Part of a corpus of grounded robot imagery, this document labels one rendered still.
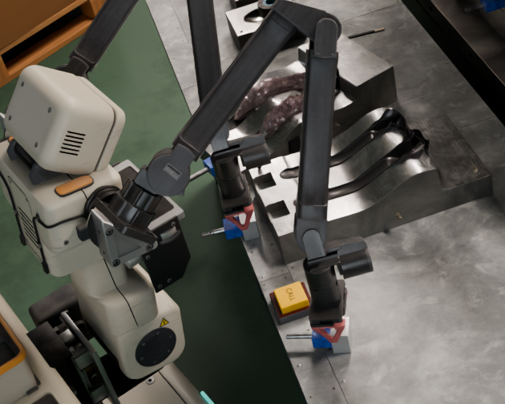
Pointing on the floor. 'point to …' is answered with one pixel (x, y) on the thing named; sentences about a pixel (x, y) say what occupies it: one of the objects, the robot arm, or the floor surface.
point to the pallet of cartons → (35, 10)
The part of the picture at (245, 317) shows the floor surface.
